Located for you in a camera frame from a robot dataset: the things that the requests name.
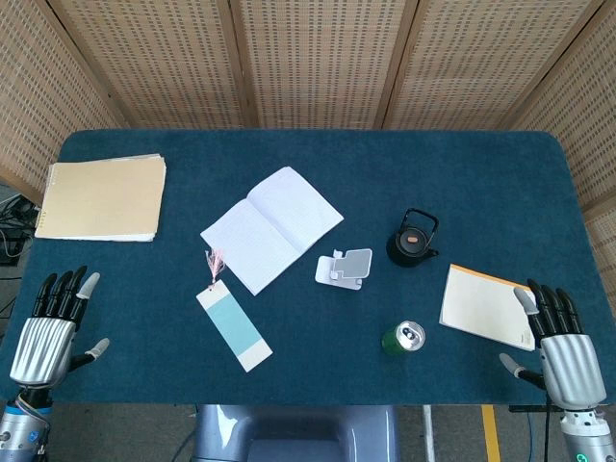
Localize black floor cables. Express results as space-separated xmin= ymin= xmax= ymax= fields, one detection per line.
xmin=0 ymin=185 xmax=40 ymax=266

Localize blue cable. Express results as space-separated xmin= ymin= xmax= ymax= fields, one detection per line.
xmin=526 ymin=412 xmax=538 ymax=462

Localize blue felt table mat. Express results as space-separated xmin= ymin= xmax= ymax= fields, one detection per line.
xmin=0 ymin=128 xmax=612 ymax=408

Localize cream notepad orange binding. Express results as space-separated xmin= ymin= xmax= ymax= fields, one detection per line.
xmin=438 ymin=263 xmax=538 ymax=352

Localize blue-grey robot torso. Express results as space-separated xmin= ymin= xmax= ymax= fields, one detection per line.
xmin=192 ymin=403 xmax=400 ymax=462

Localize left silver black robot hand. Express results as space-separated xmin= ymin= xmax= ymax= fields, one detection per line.
xmin=9 ymin=265 xmax=111 ymax=389

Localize black teapot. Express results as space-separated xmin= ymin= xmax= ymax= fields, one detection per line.
xmin=386 ymin=207 xmax=440 ymax=269

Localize white folding phone stand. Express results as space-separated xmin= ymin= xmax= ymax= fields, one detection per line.
xmin=315 ymin=246 xmax=374 ymax=293

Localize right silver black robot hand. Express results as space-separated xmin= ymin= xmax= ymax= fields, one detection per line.
xmin=499 ymin=277 xmax=608 ymax=410

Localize black cable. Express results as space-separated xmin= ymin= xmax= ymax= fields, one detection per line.
xmin=542 ymin=406 xmax=553 ymax=462

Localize green drink can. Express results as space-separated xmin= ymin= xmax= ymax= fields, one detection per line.
xmin=381 ymin=320 xmax=426 ymax=358

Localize open white lined notebook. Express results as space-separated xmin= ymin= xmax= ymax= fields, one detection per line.
xmin=199 ymin=166 xmax=345 ymax=296

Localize woven wooden folding screen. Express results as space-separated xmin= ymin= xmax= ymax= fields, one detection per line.
xmin=0 ymin=0 xmax=616 ymax=290

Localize light blue bookmark pink tassel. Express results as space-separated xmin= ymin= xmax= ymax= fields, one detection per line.
xmin=195 ymin=247 xmax=274 ymax=373

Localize tan paper folder stack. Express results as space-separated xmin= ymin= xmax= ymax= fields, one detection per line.
xmin=34 ymin=153 xmax=167 ymax=244

